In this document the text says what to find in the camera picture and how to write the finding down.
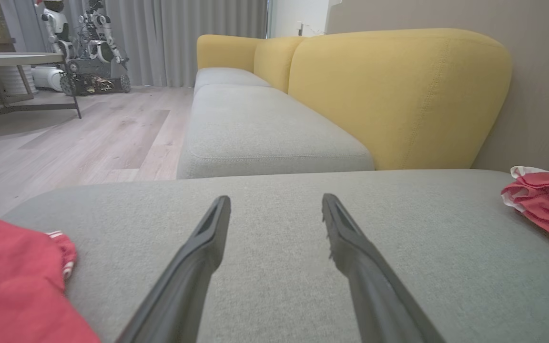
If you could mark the yellow sofa backrest cushion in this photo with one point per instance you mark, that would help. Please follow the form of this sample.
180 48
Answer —
224 50
274 62

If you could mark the white ribbed basket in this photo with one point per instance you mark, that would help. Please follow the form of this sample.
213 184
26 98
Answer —
15 81

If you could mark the grey curtain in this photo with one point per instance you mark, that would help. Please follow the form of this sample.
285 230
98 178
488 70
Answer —
184 38

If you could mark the large grey sofa chaise cushion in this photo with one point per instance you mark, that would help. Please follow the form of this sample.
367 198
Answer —
279 228

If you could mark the grey sofa seat cushion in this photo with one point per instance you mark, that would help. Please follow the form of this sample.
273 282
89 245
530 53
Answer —
265 128
227 76

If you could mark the white cylinder device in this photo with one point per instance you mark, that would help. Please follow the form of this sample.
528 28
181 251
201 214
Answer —
48 78

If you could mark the robot on black wheeled base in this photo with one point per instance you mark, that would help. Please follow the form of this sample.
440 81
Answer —
96 57

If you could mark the red jersey striped white trim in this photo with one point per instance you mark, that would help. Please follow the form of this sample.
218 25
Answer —
12 281

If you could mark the white humanoid robot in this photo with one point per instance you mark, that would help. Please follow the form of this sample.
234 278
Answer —
57 28

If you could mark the grey table metal legs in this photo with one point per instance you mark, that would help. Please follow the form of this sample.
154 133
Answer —
12 59

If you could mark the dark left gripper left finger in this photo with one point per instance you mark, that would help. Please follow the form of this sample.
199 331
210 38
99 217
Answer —
193 267

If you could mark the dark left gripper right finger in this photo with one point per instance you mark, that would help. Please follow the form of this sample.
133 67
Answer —
365 276

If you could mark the red shorts white waistband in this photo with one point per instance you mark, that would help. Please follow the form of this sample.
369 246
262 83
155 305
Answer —
546 200

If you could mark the wide yellow sofa backrest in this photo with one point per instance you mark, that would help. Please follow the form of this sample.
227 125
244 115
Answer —
398 95

